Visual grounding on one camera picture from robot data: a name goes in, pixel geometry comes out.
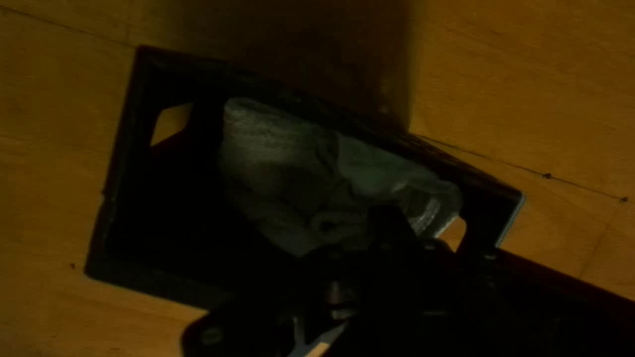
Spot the black perforated plastic box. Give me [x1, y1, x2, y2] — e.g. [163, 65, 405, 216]
[83, 43, 526, 313]

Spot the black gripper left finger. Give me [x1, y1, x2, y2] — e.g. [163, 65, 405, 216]
[363, 204, 393, 265]

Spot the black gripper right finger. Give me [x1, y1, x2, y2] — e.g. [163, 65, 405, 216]
[391, 204, 427, 265]

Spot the grey towel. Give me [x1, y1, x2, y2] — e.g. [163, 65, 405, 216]
[216, 95, 464, 261]

